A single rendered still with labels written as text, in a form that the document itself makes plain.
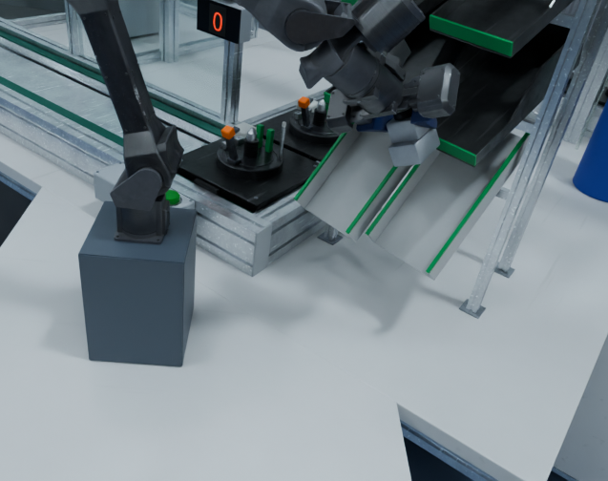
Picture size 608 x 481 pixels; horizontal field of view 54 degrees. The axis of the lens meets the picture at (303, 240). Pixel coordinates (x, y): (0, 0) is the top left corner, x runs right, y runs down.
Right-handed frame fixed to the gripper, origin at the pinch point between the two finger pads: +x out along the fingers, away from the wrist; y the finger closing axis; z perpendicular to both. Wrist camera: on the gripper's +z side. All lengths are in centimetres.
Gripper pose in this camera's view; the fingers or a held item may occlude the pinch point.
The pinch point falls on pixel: (408, 116)
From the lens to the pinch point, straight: 83.8
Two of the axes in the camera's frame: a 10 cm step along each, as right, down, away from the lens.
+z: 1.9, -9.6, 2.2
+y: -7.4, 0.1, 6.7
